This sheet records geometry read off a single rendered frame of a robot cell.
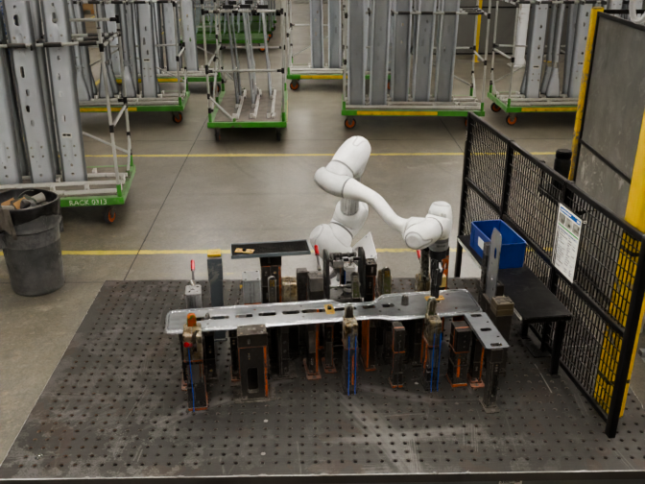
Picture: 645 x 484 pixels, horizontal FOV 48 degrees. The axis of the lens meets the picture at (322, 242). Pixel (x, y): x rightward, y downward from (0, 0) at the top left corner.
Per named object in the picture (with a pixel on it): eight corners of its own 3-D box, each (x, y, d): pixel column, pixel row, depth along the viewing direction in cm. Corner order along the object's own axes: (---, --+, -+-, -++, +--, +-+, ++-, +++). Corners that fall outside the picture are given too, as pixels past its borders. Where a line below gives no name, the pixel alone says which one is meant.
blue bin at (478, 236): (491, 270, 347) (494, 245, 342) (468, 244, 375) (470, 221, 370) (524, 267, 350) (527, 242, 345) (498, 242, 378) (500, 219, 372)
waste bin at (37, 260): (-8, 302, 532) (-27, 210, 502) (18, 271, 581) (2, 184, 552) (60, 302, 533) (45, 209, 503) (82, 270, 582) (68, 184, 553)
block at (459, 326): (449, 389, 315) (454, 333, 303) (441, 375, 325) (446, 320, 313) (470, 387, 316) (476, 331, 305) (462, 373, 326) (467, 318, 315)
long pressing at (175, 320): (163, 338, 298) (163, 334, 298) (166, 311, 319) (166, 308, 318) (485, 314, 317) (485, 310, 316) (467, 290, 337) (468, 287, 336)
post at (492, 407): (486, 414, 299) (492, 354, 287) (477, 398, 309) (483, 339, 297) (501, 412, 299) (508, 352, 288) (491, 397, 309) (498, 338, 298)
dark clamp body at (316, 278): (306, 353, 341) (306, 280, 326) (303, 339, 353) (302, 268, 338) (329, 351, 342) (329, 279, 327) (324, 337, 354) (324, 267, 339)
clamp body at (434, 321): (421, 395, 311) (426, 325, 297) (415, 379, 322) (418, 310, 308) (442, 393, 312) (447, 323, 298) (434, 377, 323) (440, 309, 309)
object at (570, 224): (572, 286, 306) (583, 219, 294) (549, 263, 327) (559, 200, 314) (577, 286, 307) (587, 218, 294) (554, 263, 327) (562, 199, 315)
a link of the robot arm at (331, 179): (338, 187, 324) (354, 166, 329) (305, 176, 333) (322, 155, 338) (344, 205, 335) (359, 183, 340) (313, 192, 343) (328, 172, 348)
